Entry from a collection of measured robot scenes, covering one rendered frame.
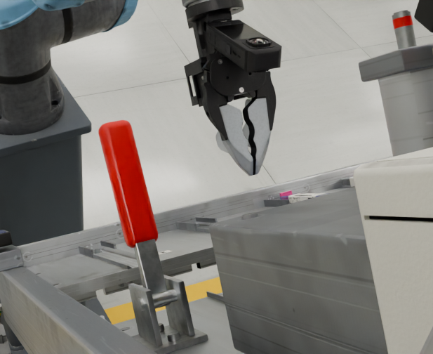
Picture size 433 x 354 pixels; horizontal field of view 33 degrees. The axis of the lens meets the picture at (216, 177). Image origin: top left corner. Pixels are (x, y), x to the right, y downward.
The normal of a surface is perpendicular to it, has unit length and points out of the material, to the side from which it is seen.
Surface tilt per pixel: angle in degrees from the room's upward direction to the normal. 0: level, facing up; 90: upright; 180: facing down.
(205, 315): 43
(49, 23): 77
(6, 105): 72
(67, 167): 90
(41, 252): 47
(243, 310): 90
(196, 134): 0
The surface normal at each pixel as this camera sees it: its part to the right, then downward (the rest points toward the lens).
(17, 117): 0.22, 0.42
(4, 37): 0.11, 0.68
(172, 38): 0.10, -0.73
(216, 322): -0.20, -0.98
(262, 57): 0.42, 0.44
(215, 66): 0.37, -0.03
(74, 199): 0.51, 0.62
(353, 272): -0.91, 0.21
